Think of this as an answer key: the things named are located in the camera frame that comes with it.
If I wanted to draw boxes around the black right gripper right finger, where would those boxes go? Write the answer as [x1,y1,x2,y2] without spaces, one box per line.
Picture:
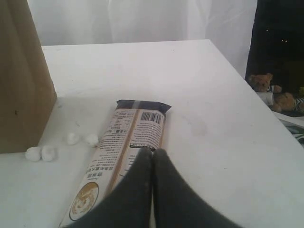
[152,149,240,228]

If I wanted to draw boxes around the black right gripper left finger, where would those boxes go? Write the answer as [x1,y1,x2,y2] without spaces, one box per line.
[69,148,152,228]

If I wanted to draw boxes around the black beige noodle package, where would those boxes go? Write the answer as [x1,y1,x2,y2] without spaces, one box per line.
[59,100,171,228]

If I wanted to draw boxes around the brown paper bag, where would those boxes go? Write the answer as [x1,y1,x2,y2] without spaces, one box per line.
[0,0,57,153]

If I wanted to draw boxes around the small white pebble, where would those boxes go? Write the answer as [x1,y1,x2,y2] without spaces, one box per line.
[66,133,79,145]
[41,145,56,162]
[25,147,41,162]
[85,134,99,147]

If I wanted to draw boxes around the brown teddy bear upper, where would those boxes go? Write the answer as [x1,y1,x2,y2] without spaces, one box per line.
[247,73,282,93]

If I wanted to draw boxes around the brown teddy bear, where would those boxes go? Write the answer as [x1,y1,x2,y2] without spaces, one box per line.
[270,93,304,113]
[247,73,282,93]

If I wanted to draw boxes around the brown teddy bear lower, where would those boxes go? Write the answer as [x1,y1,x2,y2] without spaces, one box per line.
[270,93,304,113]

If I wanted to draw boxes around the white curtain backdrop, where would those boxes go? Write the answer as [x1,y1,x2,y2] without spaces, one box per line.
[28,0,257,46]

